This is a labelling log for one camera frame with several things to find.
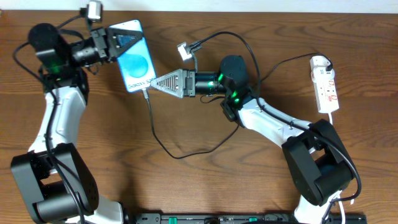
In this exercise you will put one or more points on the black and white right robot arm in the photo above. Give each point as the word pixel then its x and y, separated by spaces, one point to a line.
pixel 319 164

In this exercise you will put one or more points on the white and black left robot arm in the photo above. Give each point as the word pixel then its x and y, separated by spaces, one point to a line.
pixel 55 183

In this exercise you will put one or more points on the white USB charger plug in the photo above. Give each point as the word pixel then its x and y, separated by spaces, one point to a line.
pixel 321 69

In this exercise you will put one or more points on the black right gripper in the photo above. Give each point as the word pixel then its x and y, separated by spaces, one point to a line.
pixel 189 83

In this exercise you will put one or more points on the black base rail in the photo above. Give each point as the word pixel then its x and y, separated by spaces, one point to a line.
pixel 156 218

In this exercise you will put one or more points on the blue Galaxy smartphone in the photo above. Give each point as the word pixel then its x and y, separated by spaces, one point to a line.
pixel 136 66

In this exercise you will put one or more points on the white power strip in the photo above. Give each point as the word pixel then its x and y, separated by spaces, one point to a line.
pixel 325 90

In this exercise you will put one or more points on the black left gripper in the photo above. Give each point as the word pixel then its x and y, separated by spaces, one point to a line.
pixel 101 43

